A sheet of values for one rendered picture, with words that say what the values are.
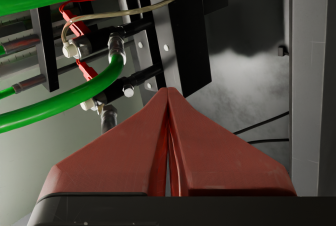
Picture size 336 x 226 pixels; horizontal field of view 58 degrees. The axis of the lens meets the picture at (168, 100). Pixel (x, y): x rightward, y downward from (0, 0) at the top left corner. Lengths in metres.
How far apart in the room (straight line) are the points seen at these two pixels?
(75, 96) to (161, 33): 0.26
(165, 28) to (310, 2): 0.21
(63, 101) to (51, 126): 0.51
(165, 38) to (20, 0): 0.29
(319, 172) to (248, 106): 0.22
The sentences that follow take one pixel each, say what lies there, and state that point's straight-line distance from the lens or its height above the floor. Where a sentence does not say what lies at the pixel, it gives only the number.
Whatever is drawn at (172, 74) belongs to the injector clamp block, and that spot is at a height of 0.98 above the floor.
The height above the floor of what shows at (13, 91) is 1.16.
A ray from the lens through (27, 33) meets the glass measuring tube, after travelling 0.69.
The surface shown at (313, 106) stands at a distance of 0.42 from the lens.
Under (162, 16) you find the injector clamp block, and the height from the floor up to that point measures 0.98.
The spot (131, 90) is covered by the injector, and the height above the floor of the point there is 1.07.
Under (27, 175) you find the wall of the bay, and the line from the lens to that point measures 0.78.
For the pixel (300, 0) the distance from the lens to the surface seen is 0.39.
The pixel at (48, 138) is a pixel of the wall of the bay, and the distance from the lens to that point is 0.76.
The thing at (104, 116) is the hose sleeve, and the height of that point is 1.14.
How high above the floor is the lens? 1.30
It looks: 36 degrees down
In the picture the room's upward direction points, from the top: 121 degrees counter-clockwise
